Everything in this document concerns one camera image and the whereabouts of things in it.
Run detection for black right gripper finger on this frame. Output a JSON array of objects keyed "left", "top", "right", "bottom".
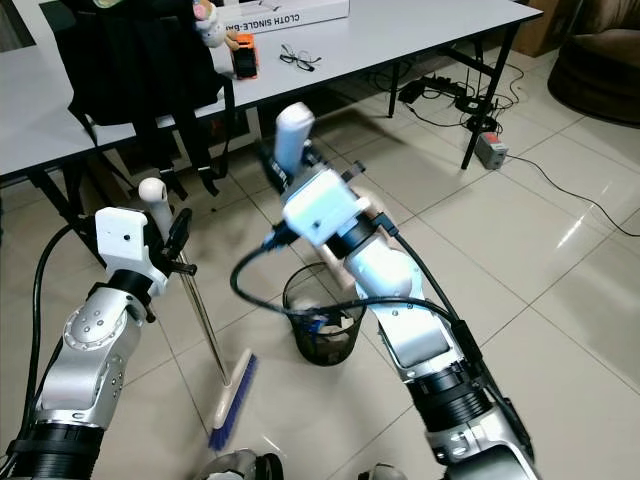
[
  {"left": 309, "top": 144, "right": 362, "bottom": 184},
  {"left": 256, "top": 145, "right": 286, "bottom": 198}
]

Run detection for beige dustpan with white handle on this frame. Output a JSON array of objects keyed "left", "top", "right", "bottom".
[{"left": 274, "top": 102, "right": 394, "bottom": 294}]

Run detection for blue bristle broom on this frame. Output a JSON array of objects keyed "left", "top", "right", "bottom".
[{"left": 139, "top": 177, "right": 259, "bottom": 450}]

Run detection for black eyeglasses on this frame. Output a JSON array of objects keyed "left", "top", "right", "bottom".
[{"left": 277, "top": 42, "right": 322, "bottom": 72}]

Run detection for black power strip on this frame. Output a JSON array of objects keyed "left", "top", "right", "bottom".
[{"left": 398, "top": 74, "right": 489, "bottom": 113}]

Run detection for orange and black device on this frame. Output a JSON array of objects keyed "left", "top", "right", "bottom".
[{"left": 232, "top": 32, "right": 259, "bottom": 80}]

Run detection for grey folding table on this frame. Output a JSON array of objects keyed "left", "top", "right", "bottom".
[{"left": 0, "top": 0, "right": 547, "bottom": 267}]

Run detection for small plush doll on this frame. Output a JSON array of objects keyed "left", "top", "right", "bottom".
[{"left": 197, "top": 0, "right": 232, "bottom": 50}]

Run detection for white printed cardboard box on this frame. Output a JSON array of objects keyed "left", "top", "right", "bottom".
[{"left": 228, "top": 0, "right": 352, "bottom": 33}]

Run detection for grey box with red button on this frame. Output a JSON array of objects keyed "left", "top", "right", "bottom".
[{"left": 477, "top": 129, "right": 510, "bottom": 170}]

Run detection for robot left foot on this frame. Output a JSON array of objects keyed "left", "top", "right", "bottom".
[{"left": 214, "top": 449, "right": 287, "bottom": 480}]

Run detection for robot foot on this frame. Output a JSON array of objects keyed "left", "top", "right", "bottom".
[
  {"left": 214, "top": 449, "right": 287, "bottom": 480},
  {"left": 364, "top": 465, "right": 421, "bottom": 480}
]

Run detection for brown cardboard box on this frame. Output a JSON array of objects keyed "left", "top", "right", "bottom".
[{"left": 510, "top": 0, "right": 563, "bottom": 57}]

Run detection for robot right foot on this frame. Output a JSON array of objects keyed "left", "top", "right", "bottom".
[{"left": 364, "top": 465, "right": 421, "bottom": 480}]

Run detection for dark brown armchair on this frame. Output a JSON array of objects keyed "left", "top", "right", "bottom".
[{"left": 547, "top": 0, "right": 640, "bottom": 127}]

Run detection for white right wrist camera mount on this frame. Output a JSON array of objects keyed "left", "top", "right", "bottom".
[{"left": 281, "top": 167, "right": 368, "bottom": 253}]

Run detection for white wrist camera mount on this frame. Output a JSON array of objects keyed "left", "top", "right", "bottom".
[
  {"left": 94, "top": 206, "right": 163, "bottom": 293},
  {"left": 281, "top": 167, "right": 368, "bottom": 253}
]

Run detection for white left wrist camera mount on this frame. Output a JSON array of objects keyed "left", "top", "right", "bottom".
[{"left": 94, "top": 206, "right": 163, "bottom": 293}]

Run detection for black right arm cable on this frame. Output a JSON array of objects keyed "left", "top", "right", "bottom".
[{"left": 229, "top": 238, "right": 463, "bottom": 323}]

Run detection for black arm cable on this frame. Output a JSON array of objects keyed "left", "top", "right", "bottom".
[
  {"left": 229, "top": 238, "right": 463, "bottom": 323},
  {"left": 30, "top": 224, "right": 102, "bottom": 411}
]

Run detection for black wire mesh waste bin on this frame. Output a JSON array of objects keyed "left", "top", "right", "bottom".
[{"left": 281, "top": 264, "right": 367, "bottom": 367}]

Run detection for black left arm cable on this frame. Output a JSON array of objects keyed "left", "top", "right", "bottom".
[{"left": 30, "top": 224, "right": 102, "bottom": 411}]

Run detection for thin black floor cable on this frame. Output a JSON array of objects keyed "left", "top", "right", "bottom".
[{"left": 507, "top": 154, "right": 640, "bottom": 239}]

